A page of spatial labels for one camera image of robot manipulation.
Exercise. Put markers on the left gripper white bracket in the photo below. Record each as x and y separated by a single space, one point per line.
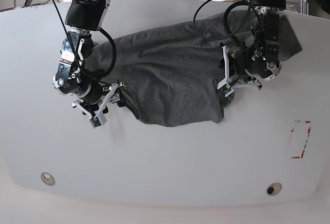
235 74

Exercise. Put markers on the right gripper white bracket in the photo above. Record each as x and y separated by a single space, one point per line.
93 104

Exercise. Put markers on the grey T-shirt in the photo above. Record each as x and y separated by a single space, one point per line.
171 72

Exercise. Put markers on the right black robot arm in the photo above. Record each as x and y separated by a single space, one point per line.
84 17

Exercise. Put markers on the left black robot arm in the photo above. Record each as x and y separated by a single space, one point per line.
262 57

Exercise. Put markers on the red tape rectangle marking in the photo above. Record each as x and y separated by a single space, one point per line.
298 139

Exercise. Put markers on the left round table grommet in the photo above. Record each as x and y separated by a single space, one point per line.
48 179

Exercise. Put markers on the round table grommet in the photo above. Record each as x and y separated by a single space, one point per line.
273 189
48 179

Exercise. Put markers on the right round table grommet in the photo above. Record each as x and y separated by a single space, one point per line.
273 189

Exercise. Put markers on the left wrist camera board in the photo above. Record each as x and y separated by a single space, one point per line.
226 90

